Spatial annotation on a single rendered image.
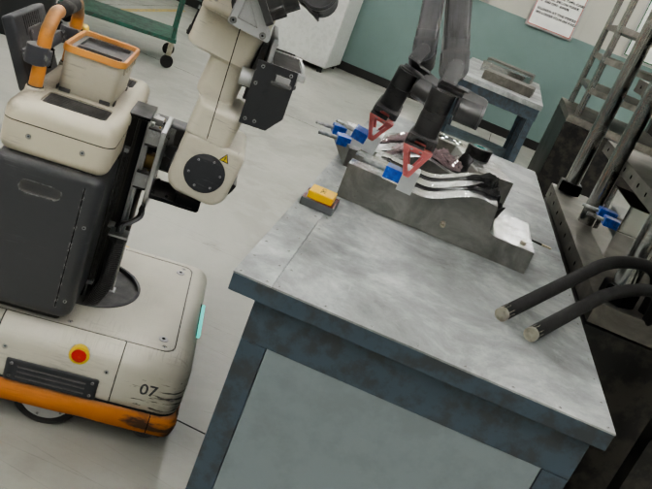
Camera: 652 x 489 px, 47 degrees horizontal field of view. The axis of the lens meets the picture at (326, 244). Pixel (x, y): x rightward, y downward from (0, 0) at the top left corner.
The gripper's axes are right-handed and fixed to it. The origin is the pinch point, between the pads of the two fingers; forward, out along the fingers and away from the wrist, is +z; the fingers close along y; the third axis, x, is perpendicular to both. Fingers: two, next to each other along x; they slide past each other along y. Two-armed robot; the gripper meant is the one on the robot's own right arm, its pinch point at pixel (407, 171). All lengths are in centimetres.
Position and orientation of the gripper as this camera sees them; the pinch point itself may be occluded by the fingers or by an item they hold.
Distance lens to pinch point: 173.1
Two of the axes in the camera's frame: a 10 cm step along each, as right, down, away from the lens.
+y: 2.0, -3.0, 9.3
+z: -3.7, 8.6, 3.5
